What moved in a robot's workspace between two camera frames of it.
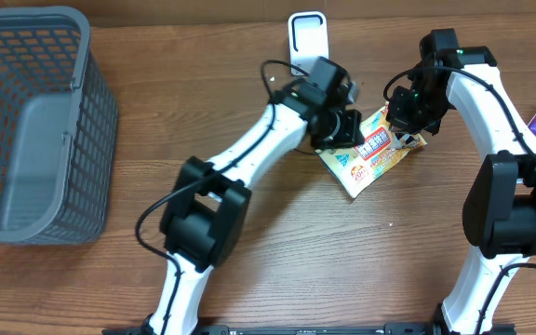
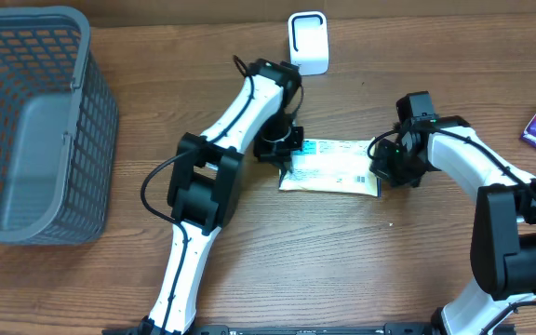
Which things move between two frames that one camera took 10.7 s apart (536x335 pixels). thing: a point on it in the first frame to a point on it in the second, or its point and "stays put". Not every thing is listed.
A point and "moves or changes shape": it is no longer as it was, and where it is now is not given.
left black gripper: (350, 135) to (265, 153)
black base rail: (309, 330) stays put
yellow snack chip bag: (355, 167) moves or changes shape
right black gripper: (402, 121) to (378, 165)
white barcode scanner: (309, 39) stays put
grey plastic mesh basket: (44, 127) stays put
